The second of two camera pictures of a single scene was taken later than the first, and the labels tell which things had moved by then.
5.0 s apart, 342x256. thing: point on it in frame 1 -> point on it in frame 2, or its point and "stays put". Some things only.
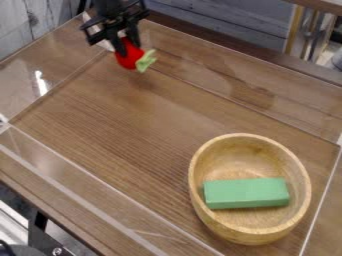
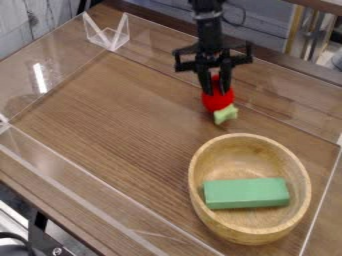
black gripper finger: (112, 35) -> (203, 70)
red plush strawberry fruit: (133, 54) -> (217, 100)
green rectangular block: (252, 192) stays put
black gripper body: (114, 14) -> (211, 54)
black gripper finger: (132, 34) -> (224, 75)
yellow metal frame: (308, 33) stays put
